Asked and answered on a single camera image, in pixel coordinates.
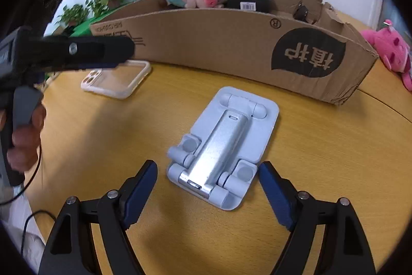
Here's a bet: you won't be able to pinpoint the person left hand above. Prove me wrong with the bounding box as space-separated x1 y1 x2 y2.
7 104 47 173

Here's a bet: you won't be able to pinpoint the black cable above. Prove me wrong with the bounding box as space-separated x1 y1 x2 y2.
0 142 56 260

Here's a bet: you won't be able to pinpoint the white clear phone case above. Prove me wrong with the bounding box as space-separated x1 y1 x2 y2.
80 60 151 100

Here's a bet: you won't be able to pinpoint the light blue phone stand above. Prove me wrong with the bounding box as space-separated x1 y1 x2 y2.
167 87 279 211

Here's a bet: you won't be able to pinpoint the black product box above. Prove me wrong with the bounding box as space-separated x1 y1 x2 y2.
224 0 274 13

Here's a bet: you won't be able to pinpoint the black sunglasses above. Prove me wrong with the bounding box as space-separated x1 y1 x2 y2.
293 1 317 24

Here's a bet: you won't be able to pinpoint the pink plush toy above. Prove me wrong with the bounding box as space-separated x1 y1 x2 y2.
361 19 411 92

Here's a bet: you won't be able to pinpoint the small potted plant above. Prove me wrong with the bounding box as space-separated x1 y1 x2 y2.
57 3 89 27

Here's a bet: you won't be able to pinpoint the green cloth covered table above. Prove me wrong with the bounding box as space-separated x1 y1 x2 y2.
69 13 109 37

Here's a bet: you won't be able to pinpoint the brown cardboard box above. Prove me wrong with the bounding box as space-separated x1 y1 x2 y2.
90 0 378 105

